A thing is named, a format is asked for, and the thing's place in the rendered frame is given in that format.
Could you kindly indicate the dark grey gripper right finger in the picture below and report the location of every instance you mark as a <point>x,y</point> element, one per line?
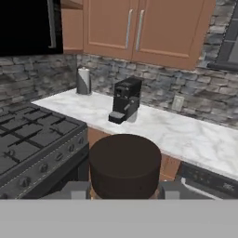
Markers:
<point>172,187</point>

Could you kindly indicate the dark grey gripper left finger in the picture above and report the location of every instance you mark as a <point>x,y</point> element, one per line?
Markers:
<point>77,187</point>

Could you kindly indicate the dark brown round condiment jar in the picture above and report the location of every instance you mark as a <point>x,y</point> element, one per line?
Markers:
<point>125,167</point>

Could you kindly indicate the grey stove knob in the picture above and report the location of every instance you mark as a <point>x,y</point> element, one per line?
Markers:
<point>71,148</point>
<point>43,167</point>
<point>81,140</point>
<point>24,182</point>
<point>59,156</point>

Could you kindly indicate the black gas stove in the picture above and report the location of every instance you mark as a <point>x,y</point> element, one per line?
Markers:
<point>34,139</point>

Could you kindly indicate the wooden cabinet door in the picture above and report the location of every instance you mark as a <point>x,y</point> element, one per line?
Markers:
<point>107,24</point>
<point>173,31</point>

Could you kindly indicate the narrow wooden cabinet panel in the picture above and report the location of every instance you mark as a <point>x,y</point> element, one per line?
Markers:
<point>72,29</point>

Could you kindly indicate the black dishwasher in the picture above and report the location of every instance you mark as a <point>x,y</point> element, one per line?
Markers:
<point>210,181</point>

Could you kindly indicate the black coffee machine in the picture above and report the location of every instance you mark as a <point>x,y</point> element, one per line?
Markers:
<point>126,97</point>

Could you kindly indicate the white paper towel roll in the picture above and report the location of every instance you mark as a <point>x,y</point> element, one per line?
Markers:
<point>83,81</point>

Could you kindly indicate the dark framed window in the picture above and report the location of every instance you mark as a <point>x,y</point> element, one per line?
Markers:
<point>224,37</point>

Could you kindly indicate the black microwave oven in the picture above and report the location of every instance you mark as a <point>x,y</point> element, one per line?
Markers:
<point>24,28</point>

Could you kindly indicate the white wall outlet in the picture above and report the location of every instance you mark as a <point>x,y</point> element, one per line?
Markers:
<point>178,103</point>

